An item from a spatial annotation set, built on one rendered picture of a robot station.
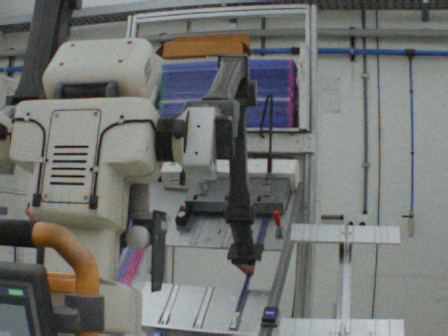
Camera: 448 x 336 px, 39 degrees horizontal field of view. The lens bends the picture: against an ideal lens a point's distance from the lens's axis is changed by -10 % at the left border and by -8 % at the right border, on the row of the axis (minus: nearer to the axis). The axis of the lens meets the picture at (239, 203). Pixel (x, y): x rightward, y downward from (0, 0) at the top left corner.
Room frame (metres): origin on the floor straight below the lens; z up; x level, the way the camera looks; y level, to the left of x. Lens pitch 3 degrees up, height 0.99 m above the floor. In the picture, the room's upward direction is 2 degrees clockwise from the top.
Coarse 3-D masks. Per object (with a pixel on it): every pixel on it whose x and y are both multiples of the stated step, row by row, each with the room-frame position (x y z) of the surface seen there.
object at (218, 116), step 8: (216, 112) 1.28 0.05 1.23; (216, 120) 1.23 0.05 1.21; (224, 120) 1.22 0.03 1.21; (232, 120) 1.23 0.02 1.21; (216, 128) 1.24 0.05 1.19; (224, 128) 1.23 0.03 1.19; (232, 128) 1.24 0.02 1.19; (216, 136) 1.25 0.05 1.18; (224, 136) 1.24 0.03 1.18; (232, 136) 1.25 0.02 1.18; (216, 144) 1.26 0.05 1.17; (224, 144) 1.25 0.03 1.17; (232, 144) 1.25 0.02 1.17; (216, 152) 1.27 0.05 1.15; (224, 152) 1.26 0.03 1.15; (232, 152) 1.26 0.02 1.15; (224, 160) 1.27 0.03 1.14
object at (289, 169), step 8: (248, 160) 2.43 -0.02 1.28; (256, 160) 2.42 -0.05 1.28; (264, 160) 2.41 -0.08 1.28; (280, 160) 2.40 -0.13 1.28; (288, 160) 2.39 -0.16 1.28; (296, 160) 2.39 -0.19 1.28; (168, 168) 2.46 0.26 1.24; (176, 168) 2.46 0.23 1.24; (224, 168) 2.41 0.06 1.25; (248, 168) 2.39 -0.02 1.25; (256, 168) 2.38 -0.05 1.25; (264, 168) 2.38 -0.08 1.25; (280, 168) 2.36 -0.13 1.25; (288, 168) 2.36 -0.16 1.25; (296, 168) 2.36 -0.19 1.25; (168, 176) 2.47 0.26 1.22; (176, 176) 2.46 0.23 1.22; (224, 176) 2.41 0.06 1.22; (248, 176) 2.39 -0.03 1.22; (256, 176) 2.38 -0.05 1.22; (264, 176) 2.37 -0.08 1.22; (272, 176) 2.36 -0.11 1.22; (280, 176) 2.36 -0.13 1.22; (288, 176) 2.35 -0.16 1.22; (296, 176) 2.37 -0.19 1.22; (168, 184) 2.49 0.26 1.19; (176, 184) 2.48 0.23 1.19; (296, 184) 2.37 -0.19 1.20
